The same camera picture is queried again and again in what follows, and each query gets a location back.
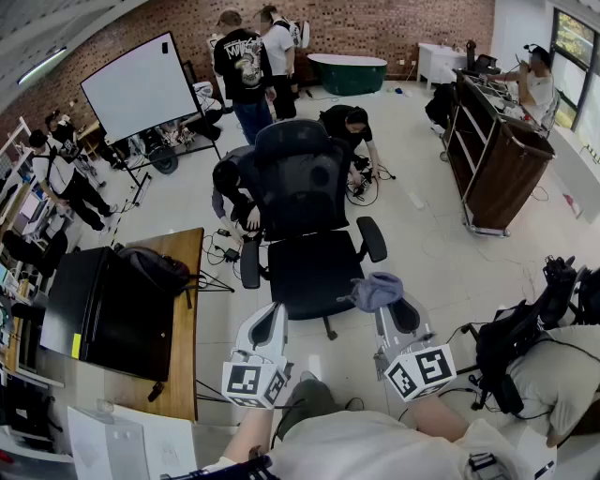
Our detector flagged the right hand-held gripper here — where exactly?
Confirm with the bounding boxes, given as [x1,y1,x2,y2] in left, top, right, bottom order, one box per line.
[373,292,458,403]

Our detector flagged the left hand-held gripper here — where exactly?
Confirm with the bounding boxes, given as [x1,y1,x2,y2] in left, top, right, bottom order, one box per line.
[220,301,293,411]

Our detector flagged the blue-grey cloth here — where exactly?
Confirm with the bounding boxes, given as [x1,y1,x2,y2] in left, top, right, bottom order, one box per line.
[336,271,405,314]

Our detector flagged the black mesh chair backrest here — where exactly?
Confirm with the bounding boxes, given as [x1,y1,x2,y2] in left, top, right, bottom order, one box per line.
[238,119,353,243]

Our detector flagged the person's right forearm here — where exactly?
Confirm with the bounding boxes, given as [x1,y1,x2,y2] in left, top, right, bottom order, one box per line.
[410,393,473,444]

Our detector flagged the person's left forearm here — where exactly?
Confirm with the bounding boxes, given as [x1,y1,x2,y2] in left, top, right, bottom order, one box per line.
[218,403,281,470]

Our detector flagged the person's olive trousers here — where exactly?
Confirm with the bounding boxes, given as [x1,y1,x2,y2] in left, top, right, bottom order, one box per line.
[276,378,346,442]

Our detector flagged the black chair armrest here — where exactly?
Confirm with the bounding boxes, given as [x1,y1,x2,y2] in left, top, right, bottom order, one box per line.
[355,216,388,263]
[239,238,262,290]

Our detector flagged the black office chair seat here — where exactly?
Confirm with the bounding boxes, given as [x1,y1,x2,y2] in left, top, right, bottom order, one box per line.
[266,229,367,322]

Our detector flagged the black equipment backpack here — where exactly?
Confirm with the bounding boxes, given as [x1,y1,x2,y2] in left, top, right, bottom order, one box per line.
[475,299,549,416]

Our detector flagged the brown wooden desk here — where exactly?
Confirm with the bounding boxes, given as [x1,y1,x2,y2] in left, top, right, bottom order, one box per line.
[91,227,205,423]

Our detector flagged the person's beige shirt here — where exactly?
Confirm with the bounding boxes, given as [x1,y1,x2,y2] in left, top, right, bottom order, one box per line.
[201,410,559,480]

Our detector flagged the black equipment rig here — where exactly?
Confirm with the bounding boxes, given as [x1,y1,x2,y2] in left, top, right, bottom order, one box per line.
[543,255,600,327]

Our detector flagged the black cabinet box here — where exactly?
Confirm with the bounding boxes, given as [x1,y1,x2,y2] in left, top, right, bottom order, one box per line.
[39,247,175,383]

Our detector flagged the white paper box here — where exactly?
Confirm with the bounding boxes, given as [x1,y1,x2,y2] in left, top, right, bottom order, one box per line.
[67,403,198,480]

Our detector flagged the brown housekeeping cart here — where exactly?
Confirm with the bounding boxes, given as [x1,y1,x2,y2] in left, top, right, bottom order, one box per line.
[440,69,557,238]

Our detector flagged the black rubber wheel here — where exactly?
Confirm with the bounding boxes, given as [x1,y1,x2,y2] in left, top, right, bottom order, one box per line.
[154,152,180,175]

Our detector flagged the black swivel chair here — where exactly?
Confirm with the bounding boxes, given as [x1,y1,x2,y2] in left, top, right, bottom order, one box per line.
[2,228,69,280]

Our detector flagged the dark green bathtub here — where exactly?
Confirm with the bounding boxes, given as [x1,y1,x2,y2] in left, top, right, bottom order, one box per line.
[307,52,389,98]

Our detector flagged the whiteboard on black stand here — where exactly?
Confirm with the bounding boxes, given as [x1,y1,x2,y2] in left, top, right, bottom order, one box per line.
[79,31,224,207]

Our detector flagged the white cabinet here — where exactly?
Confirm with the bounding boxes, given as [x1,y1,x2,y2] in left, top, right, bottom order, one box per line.
[416,41,470,90]

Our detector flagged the dark framed window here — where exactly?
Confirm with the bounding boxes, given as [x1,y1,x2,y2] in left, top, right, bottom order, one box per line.
[547,7,600,132]

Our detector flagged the ceiling strip light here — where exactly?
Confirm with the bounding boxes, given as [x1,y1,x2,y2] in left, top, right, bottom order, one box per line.
[16,45,68,86]

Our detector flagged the black backpack with straps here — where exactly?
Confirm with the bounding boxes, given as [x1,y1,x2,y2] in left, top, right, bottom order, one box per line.
[114,243,198,310]

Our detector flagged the black chest harness strap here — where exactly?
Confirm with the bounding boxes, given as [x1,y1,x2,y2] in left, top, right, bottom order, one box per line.
[158,454,274,480]

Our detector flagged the black cable bundle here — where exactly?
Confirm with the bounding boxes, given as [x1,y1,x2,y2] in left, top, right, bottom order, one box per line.
[345,161,398,207]

